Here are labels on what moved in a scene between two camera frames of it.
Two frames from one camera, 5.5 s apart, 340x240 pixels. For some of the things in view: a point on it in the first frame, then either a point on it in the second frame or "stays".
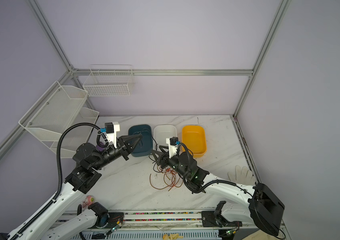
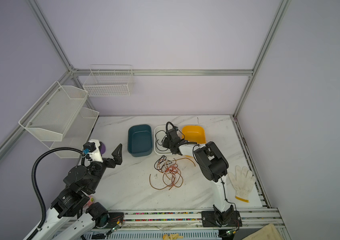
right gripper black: (162, 158) → (165, 145)
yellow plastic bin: (193, 137) stays
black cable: (156, 148) → (156, 143)
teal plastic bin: (144, 146) stays
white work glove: (242, 176) stays
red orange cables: (172, 178) stays
